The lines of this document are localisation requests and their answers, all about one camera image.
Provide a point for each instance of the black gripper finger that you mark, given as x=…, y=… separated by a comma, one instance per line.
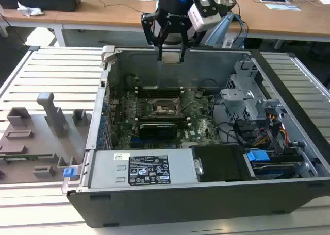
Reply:
x=148, y=29
x=182, y=43

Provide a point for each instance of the silver CPU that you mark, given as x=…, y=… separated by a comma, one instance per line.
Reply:
x=171, y=57

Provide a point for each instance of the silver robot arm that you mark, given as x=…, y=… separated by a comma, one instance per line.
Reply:
x=170, y=42

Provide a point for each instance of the black RAM slot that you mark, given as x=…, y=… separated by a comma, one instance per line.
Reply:
x=159, y=95
x=183, y=123
x=162, y=117
x=159, y=88
x=159, y=91
x=162, y=120

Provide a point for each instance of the CPU socket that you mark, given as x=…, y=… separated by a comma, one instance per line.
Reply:
x=165, y=108

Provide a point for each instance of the wooden desk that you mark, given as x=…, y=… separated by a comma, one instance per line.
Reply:
x=103, y=16
x=283, y=21
x=25, y=19

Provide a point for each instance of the round coin cell battery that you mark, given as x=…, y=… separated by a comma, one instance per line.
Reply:
x=198, y=93

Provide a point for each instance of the silver metal drive cage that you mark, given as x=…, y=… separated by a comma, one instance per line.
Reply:
x=233, y=101

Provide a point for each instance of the green motherboard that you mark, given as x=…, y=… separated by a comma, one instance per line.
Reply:
x=203, y=126

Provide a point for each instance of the black graphics card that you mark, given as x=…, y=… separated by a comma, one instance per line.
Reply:
x=157, y=133

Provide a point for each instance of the pale blue paper sheet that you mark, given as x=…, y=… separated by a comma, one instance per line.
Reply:
x=283, y=7

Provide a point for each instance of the crumpled white paper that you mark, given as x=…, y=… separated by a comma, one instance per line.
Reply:
x=28, y=11

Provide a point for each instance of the black plastic shroud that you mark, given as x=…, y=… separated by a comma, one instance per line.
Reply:
x=219, y=163

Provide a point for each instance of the hard disk in blue carrier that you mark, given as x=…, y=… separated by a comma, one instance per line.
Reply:
x=255, y=156

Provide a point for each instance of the grey power supply unit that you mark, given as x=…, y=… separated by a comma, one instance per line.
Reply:
x=108, y=168

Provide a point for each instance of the grey parts rack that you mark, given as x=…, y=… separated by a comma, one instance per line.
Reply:
x=38, y=142

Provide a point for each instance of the black open PC case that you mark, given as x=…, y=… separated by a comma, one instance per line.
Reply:
x=180, y=206

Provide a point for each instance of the blue plastic case latch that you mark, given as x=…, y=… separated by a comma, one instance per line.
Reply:
x=70, y=173

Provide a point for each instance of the green RAM stick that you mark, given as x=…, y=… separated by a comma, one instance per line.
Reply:
x=31, y=157

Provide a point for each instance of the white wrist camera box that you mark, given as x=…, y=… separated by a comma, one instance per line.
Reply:
x=199, y=19

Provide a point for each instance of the black camera bracket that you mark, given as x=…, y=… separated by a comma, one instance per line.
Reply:
x=210, y=9

